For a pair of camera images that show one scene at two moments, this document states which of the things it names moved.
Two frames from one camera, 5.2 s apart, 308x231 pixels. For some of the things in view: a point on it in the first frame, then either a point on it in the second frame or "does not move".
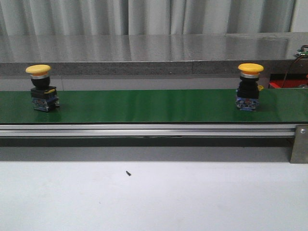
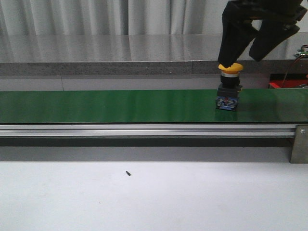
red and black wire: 302,46 does not move
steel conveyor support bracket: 300,152 does not move
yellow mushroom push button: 44,96 → 228,90
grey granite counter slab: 216,54 does not move
